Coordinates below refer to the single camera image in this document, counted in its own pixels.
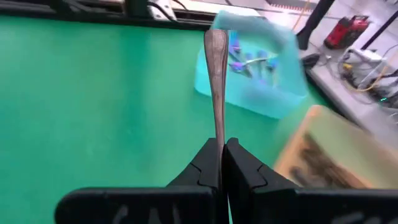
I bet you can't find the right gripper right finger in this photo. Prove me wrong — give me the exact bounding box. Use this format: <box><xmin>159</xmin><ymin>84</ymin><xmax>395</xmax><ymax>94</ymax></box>
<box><xmin>222</xmin><ymin>137</ymin><xmax>398</xmax><ymax>224</ymax></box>

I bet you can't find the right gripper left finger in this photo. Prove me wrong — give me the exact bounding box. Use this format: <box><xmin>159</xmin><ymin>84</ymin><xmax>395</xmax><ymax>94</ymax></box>
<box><xmin>54</xmin><ymin>138</ymin><xmax>223</xmax><ymax>224</ymax></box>

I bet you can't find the black metal fork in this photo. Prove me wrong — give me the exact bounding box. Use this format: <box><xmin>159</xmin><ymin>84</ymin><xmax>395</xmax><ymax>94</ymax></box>
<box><xmin>203</xmin><ymin>29</ymin><xmax>230</xmax><ymax>156</ymax></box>
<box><xmin>289</xmin><ymin>166</ymin><xmax>346</xmax><ymax>189</ymax></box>
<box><xmin>300</xmin><ymin>133</ymin><xmax>330</xmax><ymax>175</ymax></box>

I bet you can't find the orange translucent plastic bin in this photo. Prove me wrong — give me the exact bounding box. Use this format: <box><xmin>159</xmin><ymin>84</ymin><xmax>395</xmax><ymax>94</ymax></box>
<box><xmin>273</xmin><ymin>105</ymin><xmax>398</xmax><ymax>190</ymax></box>

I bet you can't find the teal translucent plastic bin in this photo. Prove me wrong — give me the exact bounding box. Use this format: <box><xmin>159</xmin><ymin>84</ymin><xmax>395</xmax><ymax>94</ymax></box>
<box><xmin>194</xmin><ymin>9</ymin><xmax>310</xmax><ymax>120</ymax></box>

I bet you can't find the white power strip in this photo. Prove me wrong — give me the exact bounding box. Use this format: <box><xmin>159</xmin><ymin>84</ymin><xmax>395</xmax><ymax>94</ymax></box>
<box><xmin>341</xmin><ymin>48</ymin><xmax>385</xmax><ymax>68</ymax></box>

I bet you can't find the red and black device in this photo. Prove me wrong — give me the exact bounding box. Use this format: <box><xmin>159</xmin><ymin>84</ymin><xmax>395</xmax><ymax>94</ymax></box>
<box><xmin>323</xmin><ymin>14</ymin><xmax>371</xmax><ymax>50</ymax></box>

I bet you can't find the tangled floor cable bundle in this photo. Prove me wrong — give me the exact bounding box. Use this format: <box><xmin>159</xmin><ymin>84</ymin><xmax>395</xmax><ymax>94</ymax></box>
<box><xmin>340</xmin><ymin>43</ymin><xmax>398</xmax><ymax>110</ymax></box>

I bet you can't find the black slanted frame pole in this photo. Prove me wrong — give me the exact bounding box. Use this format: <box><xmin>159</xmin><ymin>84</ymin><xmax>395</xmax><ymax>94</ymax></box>
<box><xmin>296</xmin><ymin>0</ymin><xmax>336</xmax><ymax>51</ymax></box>

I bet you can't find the yellow floor cable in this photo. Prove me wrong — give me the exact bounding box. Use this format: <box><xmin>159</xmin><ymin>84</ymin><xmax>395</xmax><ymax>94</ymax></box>
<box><xmin>292</xmin><ymin>0</ymin><xmax>312</xmax><ymax>31</ymax></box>

